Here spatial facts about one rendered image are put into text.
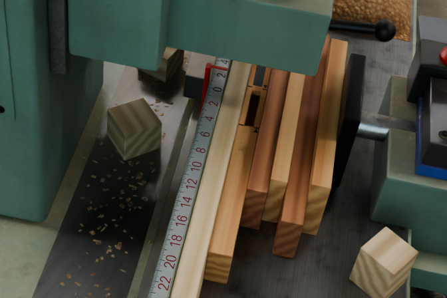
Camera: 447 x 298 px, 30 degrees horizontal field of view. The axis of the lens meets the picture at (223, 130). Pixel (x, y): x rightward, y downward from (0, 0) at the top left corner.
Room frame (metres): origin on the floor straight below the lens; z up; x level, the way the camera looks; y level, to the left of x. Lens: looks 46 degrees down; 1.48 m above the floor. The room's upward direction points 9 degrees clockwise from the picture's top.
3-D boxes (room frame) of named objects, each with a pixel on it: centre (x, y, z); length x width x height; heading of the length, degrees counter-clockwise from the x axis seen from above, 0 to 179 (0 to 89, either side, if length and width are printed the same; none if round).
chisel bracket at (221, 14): (0.60, -0.01, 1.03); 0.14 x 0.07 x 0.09; 86
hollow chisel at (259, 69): (0.60, -0.03, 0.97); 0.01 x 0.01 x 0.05; 86
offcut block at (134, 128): (0.63, 0.10, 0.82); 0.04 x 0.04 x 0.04; 38
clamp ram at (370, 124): (0.56, -0.14, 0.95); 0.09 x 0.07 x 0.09; 176
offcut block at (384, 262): (0.43, -0.15, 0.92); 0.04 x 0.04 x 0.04; 51
